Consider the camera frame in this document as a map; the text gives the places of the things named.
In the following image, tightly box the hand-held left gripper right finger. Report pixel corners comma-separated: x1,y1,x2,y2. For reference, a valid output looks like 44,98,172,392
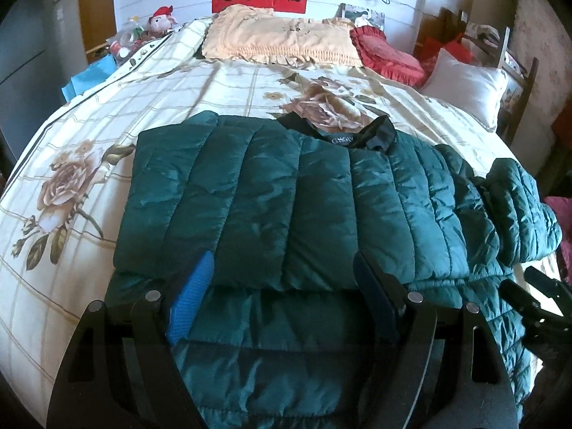
352,252,531,429

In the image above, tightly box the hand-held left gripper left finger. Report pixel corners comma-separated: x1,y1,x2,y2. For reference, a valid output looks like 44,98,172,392
45,250,216,429

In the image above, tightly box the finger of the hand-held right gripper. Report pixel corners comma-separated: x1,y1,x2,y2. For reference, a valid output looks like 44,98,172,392
524,266,572,298
499,278,543,321

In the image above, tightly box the green puffer jacket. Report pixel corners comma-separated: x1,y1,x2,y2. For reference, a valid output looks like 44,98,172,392
107,114,563,429

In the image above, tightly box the pink cloth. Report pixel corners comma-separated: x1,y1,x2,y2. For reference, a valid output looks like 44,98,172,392
544,196,572,235

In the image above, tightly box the wooden chair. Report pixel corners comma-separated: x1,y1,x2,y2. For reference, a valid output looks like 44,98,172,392
440,6,539,144

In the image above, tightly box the floral bed sheet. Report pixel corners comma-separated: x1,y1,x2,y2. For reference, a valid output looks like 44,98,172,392
0,18,559,429

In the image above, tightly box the white pillow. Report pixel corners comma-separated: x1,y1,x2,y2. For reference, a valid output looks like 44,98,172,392
422,48,509,128

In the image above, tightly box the red heart cushion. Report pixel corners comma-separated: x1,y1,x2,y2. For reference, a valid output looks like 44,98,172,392
350,26,427,88

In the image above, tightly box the peach frilled pillow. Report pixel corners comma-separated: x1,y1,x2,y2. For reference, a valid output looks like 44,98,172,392
201,4,363,68

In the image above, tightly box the plush toy with red hat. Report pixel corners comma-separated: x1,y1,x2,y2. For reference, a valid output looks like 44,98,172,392
149,6,178,36

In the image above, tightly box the framed photo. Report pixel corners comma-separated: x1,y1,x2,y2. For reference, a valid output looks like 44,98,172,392
338,3,386,32

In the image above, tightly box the grey cabinet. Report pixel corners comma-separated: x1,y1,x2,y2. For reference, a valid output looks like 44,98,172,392
0,0,81,144

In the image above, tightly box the wooden door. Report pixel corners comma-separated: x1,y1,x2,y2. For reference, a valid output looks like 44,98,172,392
79,0,118,54

